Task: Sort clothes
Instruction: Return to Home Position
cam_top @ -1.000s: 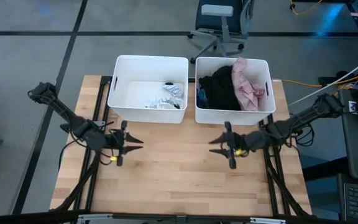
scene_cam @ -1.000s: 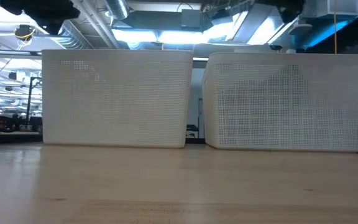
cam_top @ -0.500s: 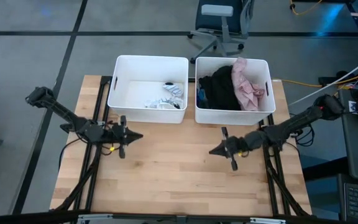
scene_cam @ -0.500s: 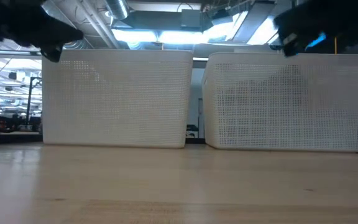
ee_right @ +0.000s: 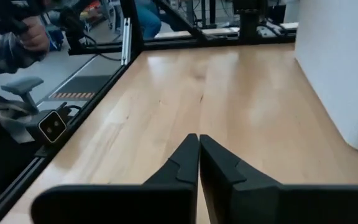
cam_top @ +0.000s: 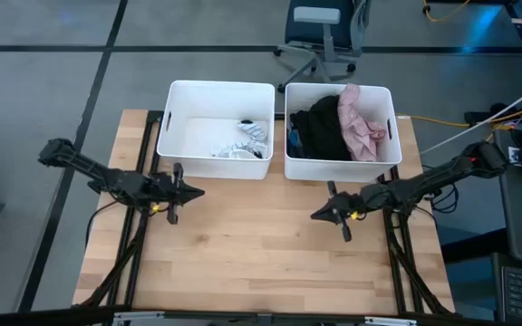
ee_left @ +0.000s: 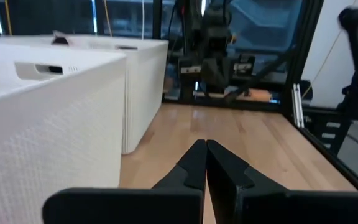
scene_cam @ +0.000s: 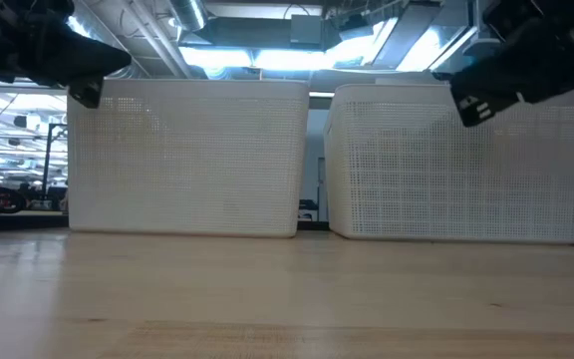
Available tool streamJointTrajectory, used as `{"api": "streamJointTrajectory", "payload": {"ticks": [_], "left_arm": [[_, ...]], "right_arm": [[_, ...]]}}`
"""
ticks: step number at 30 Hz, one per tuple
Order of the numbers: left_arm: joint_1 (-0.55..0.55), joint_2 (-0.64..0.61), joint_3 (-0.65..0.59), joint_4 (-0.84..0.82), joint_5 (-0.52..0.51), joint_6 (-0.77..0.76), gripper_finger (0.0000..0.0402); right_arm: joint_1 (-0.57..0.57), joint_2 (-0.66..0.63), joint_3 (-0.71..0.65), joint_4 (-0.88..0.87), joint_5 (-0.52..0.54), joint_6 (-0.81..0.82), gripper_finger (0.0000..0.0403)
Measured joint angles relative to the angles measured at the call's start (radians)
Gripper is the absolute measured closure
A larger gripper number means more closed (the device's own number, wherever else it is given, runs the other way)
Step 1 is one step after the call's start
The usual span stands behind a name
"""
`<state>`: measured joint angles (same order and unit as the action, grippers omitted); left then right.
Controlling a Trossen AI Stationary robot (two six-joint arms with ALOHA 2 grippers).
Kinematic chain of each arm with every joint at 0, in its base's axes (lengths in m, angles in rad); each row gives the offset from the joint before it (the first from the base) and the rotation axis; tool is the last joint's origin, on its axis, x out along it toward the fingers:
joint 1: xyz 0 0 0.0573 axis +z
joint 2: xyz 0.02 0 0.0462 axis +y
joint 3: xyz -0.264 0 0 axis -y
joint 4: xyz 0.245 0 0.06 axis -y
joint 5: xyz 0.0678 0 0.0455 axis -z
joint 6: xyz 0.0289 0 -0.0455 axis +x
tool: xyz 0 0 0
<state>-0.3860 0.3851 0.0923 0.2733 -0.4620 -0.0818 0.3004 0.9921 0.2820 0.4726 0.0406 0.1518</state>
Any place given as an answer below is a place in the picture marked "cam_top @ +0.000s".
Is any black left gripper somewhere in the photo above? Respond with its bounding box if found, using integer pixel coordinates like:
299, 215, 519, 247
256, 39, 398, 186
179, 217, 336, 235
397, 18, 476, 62
150, 162, 206, 225

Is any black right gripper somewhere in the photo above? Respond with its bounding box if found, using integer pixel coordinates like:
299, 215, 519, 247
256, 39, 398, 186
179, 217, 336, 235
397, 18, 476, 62
310, 180, 369, 243

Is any large white garment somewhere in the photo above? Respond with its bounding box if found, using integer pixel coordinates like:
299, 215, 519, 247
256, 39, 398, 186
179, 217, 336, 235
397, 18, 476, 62
183, 116, 269, 159

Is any black garment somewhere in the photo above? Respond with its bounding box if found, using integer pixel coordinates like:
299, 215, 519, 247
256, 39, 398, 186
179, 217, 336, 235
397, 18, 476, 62
289, 93, 353, 162

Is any pink garment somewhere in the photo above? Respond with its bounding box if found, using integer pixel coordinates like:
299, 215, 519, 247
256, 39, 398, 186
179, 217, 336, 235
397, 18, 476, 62
336, 82, 388, 163

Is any white perforated plastic bin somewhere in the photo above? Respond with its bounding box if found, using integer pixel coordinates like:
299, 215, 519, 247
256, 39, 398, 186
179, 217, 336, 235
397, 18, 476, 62
283, 81, 402, 183
156, 80, 276, 181

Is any gray and navy office chair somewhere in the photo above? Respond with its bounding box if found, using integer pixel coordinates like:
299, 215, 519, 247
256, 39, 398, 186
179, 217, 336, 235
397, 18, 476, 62
273, 0, 373, 94

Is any long yellow floor cable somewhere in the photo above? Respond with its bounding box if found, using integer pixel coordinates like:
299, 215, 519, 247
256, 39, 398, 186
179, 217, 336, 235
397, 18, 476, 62
396, 97, 522, 146

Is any black camera mount beam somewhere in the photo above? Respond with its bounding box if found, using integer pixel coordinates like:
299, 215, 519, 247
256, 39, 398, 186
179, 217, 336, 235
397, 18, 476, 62
0, 305, 522, 326

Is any white floor cable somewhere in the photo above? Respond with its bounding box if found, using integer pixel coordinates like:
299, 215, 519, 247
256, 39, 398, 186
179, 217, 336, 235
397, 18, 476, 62
419, 75, 522, 155

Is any yellow cable loop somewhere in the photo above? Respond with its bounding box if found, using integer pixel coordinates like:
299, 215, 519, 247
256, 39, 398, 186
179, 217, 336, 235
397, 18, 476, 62
422, 0, 471, 23

